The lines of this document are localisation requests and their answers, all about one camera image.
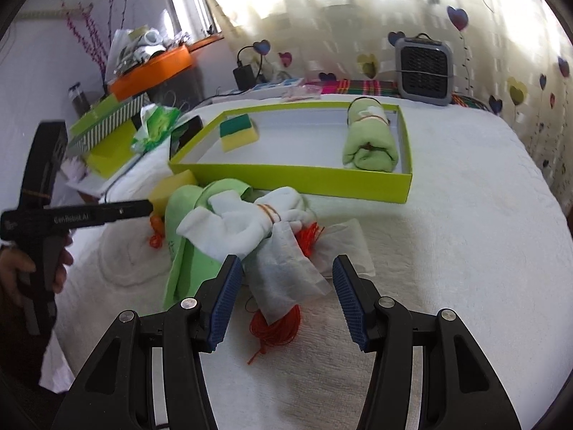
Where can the green cloth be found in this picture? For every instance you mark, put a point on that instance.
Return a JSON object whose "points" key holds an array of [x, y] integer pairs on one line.
{"points": [[188, 268]]}

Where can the small orange object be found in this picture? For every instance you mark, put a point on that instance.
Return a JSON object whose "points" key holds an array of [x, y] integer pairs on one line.
{"points": [[155, 233]]}

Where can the dark jar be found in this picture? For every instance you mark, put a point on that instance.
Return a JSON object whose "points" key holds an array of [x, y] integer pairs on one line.
{"points": [[79, 101]]}

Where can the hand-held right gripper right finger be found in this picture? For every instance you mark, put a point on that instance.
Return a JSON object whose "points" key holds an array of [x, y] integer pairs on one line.
{"points": [[351, 304]]}

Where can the clear plastic wrapper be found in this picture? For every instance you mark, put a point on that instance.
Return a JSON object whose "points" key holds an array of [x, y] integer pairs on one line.
{"points": [[302, 93]]}

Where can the purple flower branches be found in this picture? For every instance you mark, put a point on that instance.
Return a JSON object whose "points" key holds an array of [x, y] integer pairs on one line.
{"points": [[87, 31]]}

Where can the small green-topped yellow sponge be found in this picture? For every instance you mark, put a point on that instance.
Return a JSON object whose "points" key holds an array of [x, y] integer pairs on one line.
{"points": [[239, 136]]}

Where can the striped green box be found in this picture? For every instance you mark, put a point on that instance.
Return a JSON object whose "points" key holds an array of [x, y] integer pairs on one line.
{"points": [[107, 121]]}

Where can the red knot tassel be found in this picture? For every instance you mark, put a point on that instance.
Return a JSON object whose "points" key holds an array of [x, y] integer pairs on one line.
{"points": [[273, 329]]}

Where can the plaid cloth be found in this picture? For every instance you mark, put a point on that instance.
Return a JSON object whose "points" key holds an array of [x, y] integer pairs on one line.
{"points": [[358, 86]]}

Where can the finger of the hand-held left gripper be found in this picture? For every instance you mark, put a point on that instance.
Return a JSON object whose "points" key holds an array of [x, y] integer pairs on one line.
{"points": [[132, 209]]}

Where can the yellow-green cardboard box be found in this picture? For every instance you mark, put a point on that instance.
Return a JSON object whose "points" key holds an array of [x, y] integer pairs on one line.
{"points": [[291, 181]]}

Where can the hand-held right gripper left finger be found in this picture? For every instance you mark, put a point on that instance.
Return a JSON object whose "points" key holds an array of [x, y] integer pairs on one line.
{"points": [[226, 304]]}

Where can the white sock bundle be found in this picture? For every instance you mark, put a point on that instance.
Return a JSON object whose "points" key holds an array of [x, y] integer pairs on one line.
{"points": [[224, 228]]}

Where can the white blue power strip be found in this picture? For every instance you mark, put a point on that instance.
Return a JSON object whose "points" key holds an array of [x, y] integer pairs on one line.
{"points": [[280, 84]]}

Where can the green tissue pack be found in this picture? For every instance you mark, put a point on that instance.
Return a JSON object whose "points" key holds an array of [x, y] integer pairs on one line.
{"points": [[156, 125]]}

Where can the small grey heater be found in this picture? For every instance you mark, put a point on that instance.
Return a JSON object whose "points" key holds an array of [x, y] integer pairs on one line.
{"points": [[425, 71]]}

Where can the pile of small white items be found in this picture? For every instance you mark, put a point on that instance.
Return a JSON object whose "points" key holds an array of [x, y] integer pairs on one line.
{"points": [[138, 47]]}

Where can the person's left hand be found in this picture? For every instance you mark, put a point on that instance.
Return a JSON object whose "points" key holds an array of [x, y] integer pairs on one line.
{"points": [[65, 260]]}

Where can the large yellow sponge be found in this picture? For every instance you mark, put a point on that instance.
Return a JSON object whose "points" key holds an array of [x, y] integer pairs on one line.
{"points": [[172, 188]]}

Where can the heart print curtain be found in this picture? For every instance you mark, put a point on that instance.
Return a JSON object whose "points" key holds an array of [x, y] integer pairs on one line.
{"points": [[358, 9]]}

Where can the rolled green towel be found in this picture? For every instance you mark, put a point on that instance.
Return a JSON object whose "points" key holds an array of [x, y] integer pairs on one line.
{"points": [[369, 152]]}

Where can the plain yellow-green box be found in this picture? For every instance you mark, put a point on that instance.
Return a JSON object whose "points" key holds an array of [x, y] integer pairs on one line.
{"points": [[107, 159]]}

